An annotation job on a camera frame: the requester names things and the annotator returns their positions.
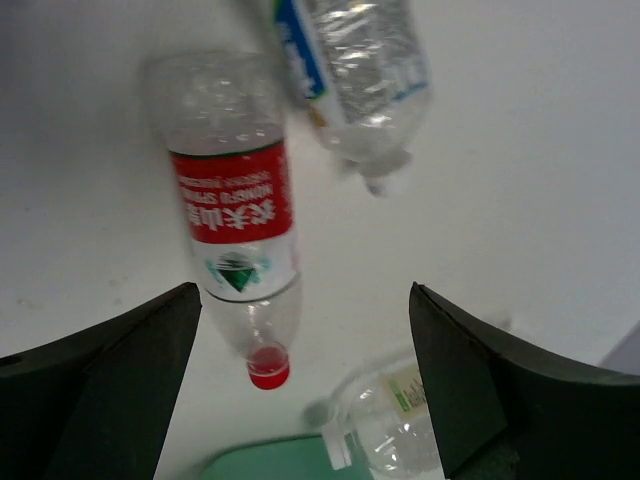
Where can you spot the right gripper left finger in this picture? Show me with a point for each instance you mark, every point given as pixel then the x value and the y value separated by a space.
pixel 97 404

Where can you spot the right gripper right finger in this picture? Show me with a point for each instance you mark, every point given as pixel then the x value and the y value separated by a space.
pixel 503 408

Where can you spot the large clear square bottle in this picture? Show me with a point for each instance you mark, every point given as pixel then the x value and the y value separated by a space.
pixel 377 419

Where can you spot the green plastic bin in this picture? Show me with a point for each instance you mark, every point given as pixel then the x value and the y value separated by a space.
pixel 302 457

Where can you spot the clear bottle blue green label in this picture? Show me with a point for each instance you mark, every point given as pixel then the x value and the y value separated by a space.
pixel 362 74

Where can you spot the clear bottle red white label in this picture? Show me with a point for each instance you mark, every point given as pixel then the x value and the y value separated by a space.
pixel 220 117

